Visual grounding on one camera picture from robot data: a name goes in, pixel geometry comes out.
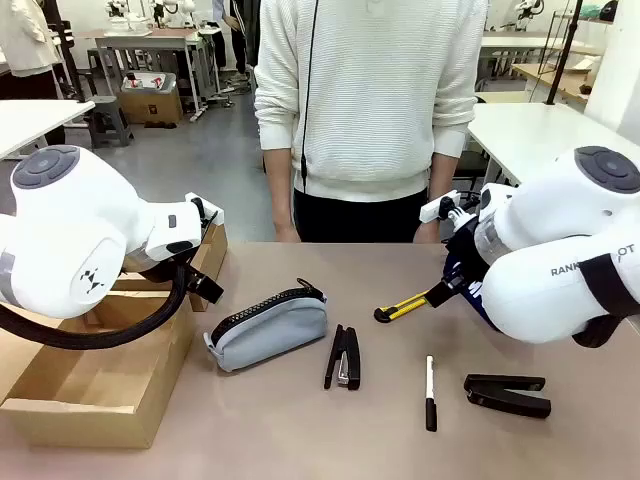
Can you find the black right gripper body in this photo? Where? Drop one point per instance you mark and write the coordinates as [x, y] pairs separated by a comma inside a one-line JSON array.
[[465, 247]]

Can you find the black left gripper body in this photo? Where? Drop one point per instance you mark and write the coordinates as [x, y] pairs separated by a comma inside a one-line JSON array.
[[202, 285]]

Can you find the yellow black utility knife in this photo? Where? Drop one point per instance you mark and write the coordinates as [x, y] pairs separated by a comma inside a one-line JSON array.
[[400, 306]]

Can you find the grey zipper pencil pouch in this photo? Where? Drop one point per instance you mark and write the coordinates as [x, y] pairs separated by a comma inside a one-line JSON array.
[[270, 335]]

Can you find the slim black stapler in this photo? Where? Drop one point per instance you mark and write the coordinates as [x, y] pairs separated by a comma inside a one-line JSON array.
[[352, 355]]

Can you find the person's right forearm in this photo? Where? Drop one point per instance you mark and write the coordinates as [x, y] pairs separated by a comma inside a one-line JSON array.
[[279, 190]]

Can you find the person's left forearm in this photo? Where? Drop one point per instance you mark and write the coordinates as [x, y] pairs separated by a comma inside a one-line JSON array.
[[436, 180]]

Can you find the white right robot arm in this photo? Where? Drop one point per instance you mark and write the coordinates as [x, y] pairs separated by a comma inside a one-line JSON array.
[[540, 290]]

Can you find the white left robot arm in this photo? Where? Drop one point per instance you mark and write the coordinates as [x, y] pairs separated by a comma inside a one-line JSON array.
[[75, 225]]

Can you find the large brown cardboard box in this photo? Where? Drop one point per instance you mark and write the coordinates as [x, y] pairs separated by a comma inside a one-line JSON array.
[[100, 405]]

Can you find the white tray with red items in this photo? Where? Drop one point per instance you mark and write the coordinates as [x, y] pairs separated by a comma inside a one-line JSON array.
[[150, 82]]

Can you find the person's left hand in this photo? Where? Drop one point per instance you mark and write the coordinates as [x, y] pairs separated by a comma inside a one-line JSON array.
[[426, 236]]

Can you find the person's right hand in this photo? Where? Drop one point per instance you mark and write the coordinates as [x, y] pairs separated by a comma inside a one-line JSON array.
[[286, 235]]

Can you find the black white marker pen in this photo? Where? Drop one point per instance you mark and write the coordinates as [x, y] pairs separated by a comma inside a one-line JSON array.
[[430, 400]]

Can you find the black trousers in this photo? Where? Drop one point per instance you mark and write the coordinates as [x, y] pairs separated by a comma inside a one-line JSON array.
[[360, 222]]

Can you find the wide black stapler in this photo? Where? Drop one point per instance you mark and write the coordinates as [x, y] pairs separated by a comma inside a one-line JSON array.
[[505, 396]]

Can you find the large white lab table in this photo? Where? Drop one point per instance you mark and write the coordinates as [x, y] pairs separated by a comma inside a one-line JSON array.
[[530, 130]]

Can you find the person in white sweater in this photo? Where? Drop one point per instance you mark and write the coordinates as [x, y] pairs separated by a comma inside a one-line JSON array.
[[370, 100]]

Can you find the cardboard carton with print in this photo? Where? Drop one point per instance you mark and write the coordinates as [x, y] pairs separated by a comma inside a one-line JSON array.
[[150, 107]]

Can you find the grey plastic step stool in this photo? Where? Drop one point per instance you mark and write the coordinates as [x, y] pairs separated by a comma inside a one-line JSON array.
[[107, 117]]

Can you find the light wooden table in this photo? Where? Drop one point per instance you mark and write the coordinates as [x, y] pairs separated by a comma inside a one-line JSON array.
[[555, 75]]

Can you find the black light stand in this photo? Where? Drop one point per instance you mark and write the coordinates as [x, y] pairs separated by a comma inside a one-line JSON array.
[[565, 50]]

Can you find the white side table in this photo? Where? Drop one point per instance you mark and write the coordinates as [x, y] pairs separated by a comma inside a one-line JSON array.
[[30, 122]]

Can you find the grey metal workbench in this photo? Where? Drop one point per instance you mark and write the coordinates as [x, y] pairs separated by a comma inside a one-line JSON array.
[[150, 37]]

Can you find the bystander in dark tracksuit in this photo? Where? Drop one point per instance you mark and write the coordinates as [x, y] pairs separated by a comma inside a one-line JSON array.
[[240, 30]]

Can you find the bystander in white coat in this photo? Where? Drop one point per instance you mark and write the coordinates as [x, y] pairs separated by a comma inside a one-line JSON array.
[[25, 40]]

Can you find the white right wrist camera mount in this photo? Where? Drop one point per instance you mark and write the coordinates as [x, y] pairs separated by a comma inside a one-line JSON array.
[[434, 210]]

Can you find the black camera tripod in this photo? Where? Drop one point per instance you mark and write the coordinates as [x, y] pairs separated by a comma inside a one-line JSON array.
[[70, 55]]

